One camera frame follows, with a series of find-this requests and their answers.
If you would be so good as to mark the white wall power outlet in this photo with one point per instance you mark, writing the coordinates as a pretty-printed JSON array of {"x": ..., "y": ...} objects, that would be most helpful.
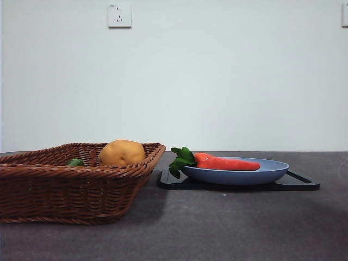
[
  {"x": 119, "y": 15},
  {"x": 345, "y": 15}
]

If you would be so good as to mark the blue round plate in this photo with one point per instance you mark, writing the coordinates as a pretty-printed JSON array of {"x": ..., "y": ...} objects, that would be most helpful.
[{"x": 233, "y": 176}]

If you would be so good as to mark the brown woven wicker basket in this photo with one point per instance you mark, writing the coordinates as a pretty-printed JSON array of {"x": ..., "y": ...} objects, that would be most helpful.
[{"x": 68, "y": 195}]

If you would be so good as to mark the orange carrot with green leaves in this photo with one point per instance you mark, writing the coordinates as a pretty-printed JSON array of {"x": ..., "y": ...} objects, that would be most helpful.
[{"x": 223, "y": 163}]

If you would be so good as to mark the yellow-brown potato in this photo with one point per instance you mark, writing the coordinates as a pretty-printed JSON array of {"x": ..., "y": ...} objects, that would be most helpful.
[{"x": 122, "y": 153}]

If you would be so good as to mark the green cucumber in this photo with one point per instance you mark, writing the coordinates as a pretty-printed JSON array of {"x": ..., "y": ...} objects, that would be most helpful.
[{"x": 74, "y": 163}]

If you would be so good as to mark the black flat tray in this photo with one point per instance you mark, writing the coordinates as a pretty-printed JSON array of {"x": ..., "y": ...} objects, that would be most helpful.
[{"x": 174, "y": 185}]

